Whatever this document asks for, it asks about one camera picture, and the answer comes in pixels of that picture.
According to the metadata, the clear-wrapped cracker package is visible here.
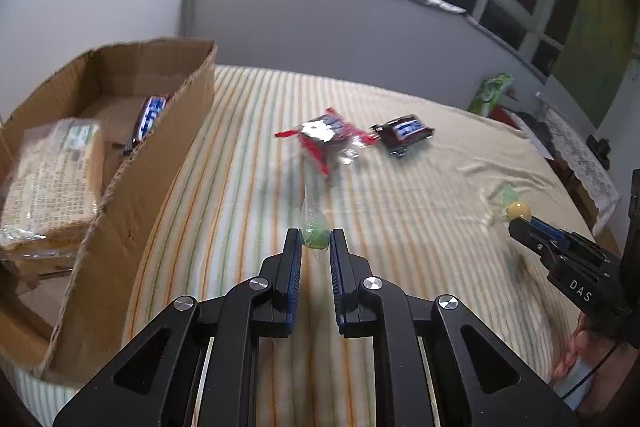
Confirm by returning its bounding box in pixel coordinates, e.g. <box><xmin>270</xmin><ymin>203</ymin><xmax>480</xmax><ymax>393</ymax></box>
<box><xmin>0</xmin><ymin>118</ymin><xmax>108</xmax><ymax>273</ymax></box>

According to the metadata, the yellow jelly cup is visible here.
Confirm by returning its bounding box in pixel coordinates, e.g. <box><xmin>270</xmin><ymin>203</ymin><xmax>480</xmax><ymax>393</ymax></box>
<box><xmin>492</xmin><ymin>184</ymin><xmax>533</xmax><ymax>225</ymax></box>

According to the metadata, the small black device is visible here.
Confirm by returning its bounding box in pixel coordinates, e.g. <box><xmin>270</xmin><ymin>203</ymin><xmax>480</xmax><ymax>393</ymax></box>
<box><xmin>587</xmin><ymin>134</ymin><xmax>613</xmax><ymax>168</ymax></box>

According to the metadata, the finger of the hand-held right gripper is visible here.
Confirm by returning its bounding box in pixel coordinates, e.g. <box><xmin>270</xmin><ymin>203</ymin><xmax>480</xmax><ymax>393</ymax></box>
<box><xmin>527</xmin><ymin>214</ymin><xmax>573</xmax><ymax>245</ymax></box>
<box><xmin>507</xmin><ymin>221</ymin><xmax>557</xmax><ymax>269</ymax></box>

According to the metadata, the red clear snack packet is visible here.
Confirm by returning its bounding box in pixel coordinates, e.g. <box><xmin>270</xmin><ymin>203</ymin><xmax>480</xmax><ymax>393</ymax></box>
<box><xmin>299</xmin><ymin>139</ymin><xmax>363</xmax><ymax>178</ymax></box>
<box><xmin>275</xmin><ymin>107</ymin><xmax>378</xmax><ymax>148</ymax></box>

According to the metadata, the large brown chocolate bar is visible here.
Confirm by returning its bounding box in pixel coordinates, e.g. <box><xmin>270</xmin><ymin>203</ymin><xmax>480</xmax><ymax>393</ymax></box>
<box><xmin>124</xmin><ymin>94</ymin><xmax>173</xmax><ymax>155</ymax></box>

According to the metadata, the green jelly candy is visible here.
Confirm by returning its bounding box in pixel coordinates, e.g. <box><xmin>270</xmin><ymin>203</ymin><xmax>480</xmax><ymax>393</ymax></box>
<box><xmin>299</xmin><ymin>187</ymin><xmax>331</xmax><ymax>253</ymax></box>

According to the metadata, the white lace cloth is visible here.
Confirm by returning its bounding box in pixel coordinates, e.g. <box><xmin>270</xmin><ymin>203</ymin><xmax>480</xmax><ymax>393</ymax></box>
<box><xmin>542</xmin><ymin>107</ymin><xmax>621</xmax><ymax>228</ymax></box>

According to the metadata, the black thin cable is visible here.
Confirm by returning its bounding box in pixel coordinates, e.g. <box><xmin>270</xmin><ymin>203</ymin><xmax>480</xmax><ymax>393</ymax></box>
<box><xmin>552</xmin><ymin>339</ymin><xmax>618</xmax><ymax>400</ymax></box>

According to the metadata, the small brown chocolate bar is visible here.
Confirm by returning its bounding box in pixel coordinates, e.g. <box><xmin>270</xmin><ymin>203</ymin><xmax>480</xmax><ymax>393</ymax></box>
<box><xmin>370</xmin><ymin>114</ymin><xmax>435</xmax><ymax>158</ymax></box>

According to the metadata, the cardboard box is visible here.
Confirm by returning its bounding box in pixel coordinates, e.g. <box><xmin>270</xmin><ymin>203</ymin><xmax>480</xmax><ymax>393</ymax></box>
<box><xmin>0</xmin><ymin>38</ymin><xmax>218</xmax><ymax>380</ymax></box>

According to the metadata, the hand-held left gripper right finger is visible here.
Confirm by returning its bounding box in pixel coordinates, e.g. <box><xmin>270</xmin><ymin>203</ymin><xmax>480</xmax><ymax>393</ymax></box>
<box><xmin>327</xmin><ymin>228</ymin><xmax>581</xmax><ymax>427</ymax></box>

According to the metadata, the green snack bag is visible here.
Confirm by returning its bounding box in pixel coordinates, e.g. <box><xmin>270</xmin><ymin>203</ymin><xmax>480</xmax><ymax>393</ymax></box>
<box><xmin>467</xmin><ymin>73</ymin><xmax>513</xmax><ymax>118</ymax></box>

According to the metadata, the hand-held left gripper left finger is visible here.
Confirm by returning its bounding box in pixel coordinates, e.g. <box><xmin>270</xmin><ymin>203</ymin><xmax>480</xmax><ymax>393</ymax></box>
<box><xmin>52</xmin><ymin>228</ymin><xmax>305</xmax><ymax>427</ymax></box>

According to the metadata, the person's right hand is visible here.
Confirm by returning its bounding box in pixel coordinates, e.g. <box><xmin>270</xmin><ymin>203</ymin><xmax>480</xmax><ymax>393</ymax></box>
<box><xmin>550</xmin><ymin>313</ymin><xmax>608</xmax><ymax>385</ymax></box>

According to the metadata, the striped bed sheet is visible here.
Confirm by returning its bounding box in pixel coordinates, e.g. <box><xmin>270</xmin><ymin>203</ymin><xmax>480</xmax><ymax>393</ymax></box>
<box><xmin>15</xmin><ymin>66</ymin><xmax>621</xmax><ymax>427</ymax></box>

